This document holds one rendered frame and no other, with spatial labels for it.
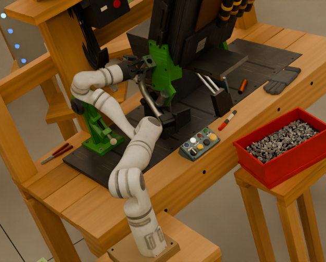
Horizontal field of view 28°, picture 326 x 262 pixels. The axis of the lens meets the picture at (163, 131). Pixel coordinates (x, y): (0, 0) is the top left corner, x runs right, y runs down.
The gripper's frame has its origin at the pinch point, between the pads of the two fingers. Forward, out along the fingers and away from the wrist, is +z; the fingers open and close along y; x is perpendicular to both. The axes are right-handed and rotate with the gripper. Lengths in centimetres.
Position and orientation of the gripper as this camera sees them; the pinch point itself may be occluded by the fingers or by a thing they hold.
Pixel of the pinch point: (146, 64)
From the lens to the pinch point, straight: 266.6
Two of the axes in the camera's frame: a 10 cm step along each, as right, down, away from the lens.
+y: -4.9, -8.4, 2.3
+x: -3.9, 4.4, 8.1
